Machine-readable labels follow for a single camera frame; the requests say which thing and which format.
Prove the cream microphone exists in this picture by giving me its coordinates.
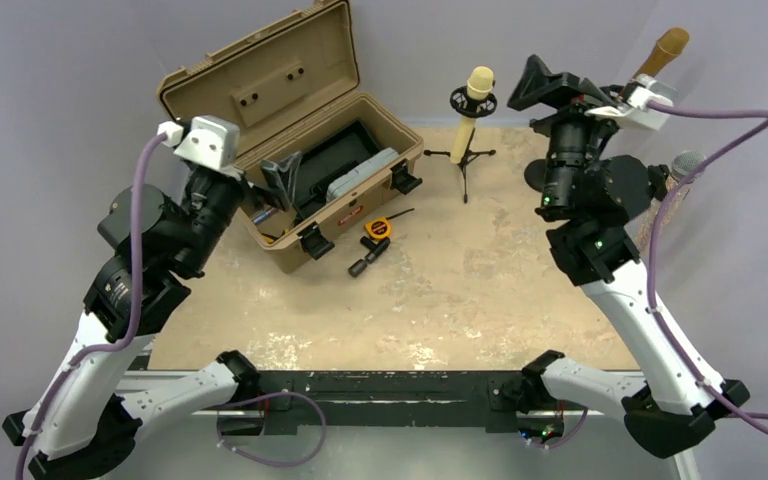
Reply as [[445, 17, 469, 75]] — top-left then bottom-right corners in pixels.
[[450, 66, 497, 164]]

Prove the black tripod microphone stand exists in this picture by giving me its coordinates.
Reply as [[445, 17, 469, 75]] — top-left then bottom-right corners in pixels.
[[423, 81, 498, 204]]

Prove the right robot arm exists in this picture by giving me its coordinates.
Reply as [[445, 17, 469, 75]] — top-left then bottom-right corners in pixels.
[[501, 55, 749, 459]]

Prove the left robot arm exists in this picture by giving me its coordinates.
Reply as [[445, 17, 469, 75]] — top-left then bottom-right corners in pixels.
[[2, 159, 269, 479]]

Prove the black round base stand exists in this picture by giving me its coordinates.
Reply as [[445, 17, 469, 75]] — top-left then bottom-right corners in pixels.
[[523, 159, 547, 192]]

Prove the silver glitter microphone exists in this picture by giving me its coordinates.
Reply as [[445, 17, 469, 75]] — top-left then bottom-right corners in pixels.
[[635, 150, 706, 255]]

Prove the brown microphone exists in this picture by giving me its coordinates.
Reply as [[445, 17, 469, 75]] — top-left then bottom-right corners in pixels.
[[620, 27, 690, 96]]

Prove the black toolbox tray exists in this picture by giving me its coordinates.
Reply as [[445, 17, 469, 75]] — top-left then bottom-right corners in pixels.
[[295, 119, 381, 207]]

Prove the tan plastic toolbox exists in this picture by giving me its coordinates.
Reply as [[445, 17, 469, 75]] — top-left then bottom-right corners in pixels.
[[157, 1, 423, 273]]

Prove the grey plastic case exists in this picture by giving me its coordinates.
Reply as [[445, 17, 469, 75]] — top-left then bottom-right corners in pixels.
[[326, 148, 399, 203]]

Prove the yellow tape measure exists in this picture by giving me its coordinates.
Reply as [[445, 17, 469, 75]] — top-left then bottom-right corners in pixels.
[[364, 217, 392, 241]]

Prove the black cylindrical tool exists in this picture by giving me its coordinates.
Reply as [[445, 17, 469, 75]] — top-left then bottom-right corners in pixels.
[[348, 236, 391, 278]]

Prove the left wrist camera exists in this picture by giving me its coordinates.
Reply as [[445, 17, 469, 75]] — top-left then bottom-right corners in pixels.
[[173, 115, 240, 172]]

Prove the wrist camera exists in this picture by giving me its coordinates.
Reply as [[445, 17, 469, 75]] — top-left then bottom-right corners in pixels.
[[173, 115, 240, 172], [585, 74, 677, 131]]

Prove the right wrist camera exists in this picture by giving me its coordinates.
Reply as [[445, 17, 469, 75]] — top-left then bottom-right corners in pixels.
[[585, 74, 677, 131]]

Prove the black cable tie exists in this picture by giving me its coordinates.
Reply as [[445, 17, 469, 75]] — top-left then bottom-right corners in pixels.
[[385, 208, 415, 221]]

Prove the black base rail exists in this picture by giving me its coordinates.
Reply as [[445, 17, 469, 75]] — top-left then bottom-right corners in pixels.
[[227, 370, 560, 435]]

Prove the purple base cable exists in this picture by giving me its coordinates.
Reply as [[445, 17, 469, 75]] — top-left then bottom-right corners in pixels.
[[216, 391, 328, 469]]

